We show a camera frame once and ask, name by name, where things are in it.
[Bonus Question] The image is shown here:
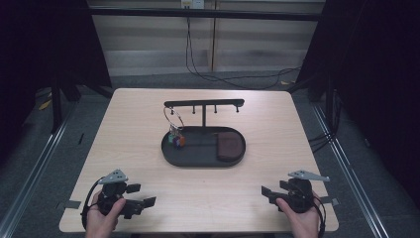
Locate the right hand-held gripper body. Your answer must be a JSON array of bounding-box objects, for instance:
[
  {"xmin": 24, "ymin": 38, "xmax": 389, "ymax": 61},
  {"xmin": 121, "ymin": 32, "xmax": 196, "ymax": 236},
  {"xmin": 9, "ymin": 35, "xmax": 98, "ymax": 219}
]
[{"xmin": 276, "ymin": 170, "xmax": 331, "ymax": 214}]

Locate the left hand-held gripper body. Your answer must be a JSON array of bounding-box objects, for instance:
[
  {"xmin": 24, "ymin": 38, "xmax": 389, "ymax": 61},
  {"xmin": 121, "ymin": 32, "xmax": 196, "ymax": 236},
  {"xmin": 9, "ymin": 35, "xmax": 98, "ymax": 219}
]
[{"xmin": 96, "ymin": 169, "xmax": 146, "ymax": 220}]

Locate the brown zip pouch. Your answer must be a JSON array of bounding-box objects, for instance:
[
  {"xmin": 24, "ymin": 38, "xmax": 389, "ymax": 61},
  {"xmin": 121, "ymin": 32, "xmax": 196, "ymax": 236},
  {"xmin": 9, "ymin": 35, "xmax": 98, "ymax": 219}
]
[{"xmin": 215, "ymin": 131, "xmax": 245, "ymax": 163}]

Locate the key ring with coloured tags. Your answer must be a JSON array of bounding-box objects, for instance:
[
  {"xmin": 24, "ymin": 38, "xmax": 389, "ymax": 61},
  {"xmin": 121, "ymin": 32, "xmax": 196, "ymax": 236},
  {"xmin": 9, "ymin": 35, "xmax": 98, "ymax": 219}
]
[{"xmin": 162, "ymin": 105, "xmax": 187, "ymax": 150}]

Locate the black key holder with tray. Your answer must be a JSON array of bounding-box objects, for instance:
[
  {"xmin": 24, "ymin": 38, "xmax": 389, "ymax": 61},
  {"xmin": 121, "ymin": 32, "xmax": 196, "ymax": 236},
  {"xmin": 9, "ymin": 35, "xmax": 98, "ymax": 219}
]
[{"xmin": 160, "ymin": 98, "xmax": 248, "ymax": 169}]

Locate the person's left hand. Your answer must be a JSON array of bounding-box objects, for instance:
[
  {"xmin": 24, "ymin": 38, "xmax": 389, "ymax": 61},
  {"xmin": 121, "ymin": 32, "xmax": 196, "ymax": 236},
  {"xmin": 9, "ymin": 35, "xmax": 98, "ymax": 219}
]
[{"xmin": 84, "ymin": 190, "xmax": 127, "ymax": 238}]

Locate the person's right hand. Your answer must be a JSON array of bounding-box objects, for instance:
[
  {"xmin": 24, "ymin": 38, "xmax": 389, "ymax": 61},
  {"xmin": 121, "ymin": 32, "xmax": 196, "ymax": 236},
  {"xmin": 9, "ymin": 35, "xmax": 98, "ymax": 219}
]
[{"xmin": 275, "ymin": 191, "xmax": 323, "ymax": 238}]

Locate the grey tape strip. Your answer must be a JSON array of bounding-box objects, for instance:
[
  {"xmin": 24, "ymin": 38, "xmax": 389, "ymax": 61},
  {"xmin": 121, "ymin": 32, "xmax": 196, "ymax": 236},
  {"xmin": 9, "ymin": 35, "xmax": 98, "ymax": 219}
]
[
  {"xmin": 320, "ymin": 196, "xmax": 340, "ymax": 207},
  {"xmin": 63, "ymin": 199, "xmax": 82, "ymax": 210}
]

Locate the yellow tape piece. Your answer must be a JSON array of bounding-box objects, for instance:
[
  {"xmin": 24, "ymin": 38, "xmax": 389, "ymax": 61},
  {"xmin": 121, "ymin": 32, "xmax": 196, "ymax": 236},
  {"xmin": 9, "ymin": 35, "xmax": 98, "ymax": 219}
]
[{"xmin": 37, "ymin": 98, "xmax": 53, "ymax": 112}]

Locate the dark curtain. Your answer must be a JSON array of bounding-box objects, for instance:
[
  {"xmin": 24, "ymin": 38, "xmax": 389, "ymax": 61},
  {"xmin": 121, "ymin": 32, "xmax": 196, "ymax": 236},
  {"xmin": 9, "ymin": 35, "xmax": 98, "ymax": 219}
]
[
  {"xmin": 296, "ymin": 0, "xmax": 420, "ymax": 207},
  {"xmin": 0, "ymin": 0, "xmax": 113, "ymax": 167}
]

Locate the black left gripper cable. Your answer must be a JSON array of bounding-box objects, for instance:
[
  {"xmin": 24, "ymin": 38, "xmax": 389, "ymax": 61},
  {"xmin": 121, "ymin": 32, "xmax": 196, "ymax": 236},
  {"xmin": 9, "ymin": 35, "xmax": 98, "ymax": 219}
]
[{"xmin": 80, "ymin": 176, "xmax": 107, "ymax": 230}]

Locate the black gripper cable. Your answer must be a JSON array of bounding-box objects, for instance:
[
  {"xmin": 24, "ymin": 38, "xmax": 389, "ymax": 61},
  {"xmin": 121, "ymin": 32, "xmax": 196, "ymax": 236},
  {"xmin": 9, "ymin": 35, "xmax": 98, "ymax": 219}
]
[
  {"xmin": 80, "ymin": 176, "xmax": 107, "ymax": 230},
  {"xmin": 310, "ymin": 192, "xmax": 328, "ymax": 238}
]

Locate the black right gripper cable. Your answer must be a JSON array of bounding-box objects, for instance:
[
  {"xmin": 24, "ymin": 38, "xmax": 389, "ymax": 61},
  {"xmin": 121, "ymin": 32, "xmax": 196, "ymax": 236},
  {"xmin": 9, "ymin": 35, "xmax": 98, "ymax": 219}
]
[{"xmin": 310, "ymin": 192, "xmax": 328, "ymax": 238}]

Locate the metal floor rail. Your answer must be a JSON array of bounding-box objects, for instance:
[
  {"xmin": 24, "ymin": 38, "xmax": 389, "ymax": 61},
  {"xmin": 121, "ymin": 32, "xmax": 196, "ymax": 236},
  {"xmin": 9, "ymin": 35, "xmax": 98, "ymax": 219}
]
[
  {"xmin": 311, "ymin": 103, "xmax": 388, "ymax": 238},
  {"xmin": 0, "ymin": 101, "xmax": 79, "ymax": 238}
]

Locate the bundle of black floor cables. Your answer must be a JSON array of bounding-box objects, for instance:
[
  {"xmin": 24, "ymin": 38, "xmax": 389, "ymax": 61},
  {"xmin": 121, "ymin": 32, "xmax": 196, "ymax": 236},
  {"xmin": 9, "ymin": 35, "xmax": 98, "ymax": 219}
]
[{"xmin": 308, "ymin": 90, "xmax": 343, "ymax": 154}]

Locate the black frame leg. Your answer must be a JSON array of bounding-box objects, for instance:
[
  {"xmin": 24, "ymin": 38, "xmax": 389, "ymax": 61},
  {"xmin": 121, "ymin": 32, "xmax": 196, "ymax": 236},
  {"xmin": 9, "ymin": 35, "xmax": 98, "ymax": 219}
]
[
  {"xmin": 49, "ymin": 74, "xmax": 115, "ymax": 135},
  {"xmin": 286, "ymin": 73, "xmax": 335, "ymax": 124}
]

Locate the black cable from wall socket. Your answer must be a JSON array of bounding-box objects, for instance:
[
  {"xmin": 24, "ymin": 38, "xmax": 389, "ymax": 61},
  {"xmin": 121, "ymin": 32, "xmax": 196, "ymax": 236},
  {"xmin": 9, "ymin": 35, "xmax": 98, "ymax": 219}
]
[{"xmin": 184, "ymin": 17, "xmax": 302, "ymax": 91}]

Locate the black horizontal frame bar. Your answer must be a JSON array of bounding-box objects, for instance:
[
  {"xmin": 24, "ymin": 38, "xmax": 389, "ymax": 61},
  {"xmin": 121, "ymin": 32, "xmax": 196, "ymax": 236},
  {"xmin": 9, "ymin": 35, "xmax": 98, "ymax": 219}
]
[{"xmin": 88, "ymin": 7, "xmax": 322, "ymax": 22}]

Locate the white wall socket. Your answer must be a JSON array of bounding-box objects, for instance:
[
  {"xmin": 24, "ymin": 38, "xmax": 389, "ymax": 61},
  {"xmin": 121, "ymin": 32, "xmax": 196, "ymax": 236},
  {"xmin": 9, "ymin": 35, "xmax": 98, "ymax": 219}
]
[{"xmin": 180, "ymin": 0, "xmax": 206, "ymax": 10}]

